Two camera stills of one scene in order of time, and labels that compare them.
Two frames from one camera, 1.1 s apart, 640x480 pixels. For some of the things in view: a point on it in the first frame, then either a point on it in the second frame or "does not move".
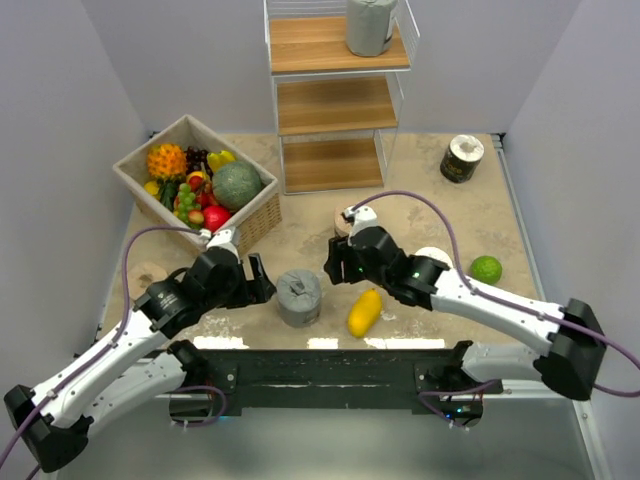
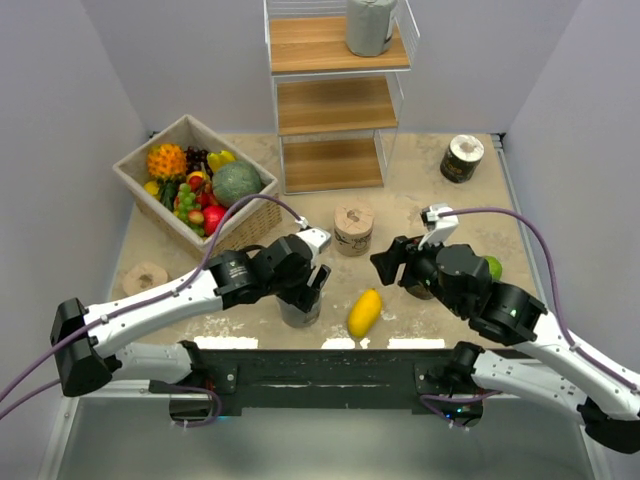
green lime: [486, 269] does not move
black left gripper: [259, 290] → [306, 295]
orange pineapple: [166, 160] does not move
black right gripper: [339, 252] → [403, 249]
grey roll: [370, 26] does not move
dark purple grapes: [196, 161] does not move
